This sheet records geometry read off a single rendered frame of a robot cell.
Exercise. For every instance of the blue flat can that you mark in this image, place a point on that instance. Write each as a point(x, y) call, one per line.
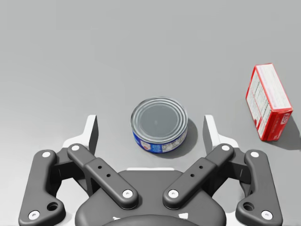
point(158, 122)

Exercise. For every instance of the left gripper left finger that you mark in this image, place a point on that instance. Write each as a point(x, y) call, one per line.
point(103, 173)

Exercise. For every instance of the red and white carton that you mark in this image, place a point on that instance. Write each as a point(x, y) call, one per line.
point(268, 101)

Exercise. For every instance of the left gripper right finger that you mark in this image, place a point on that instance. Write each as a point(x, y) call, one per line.
point(197, 173)

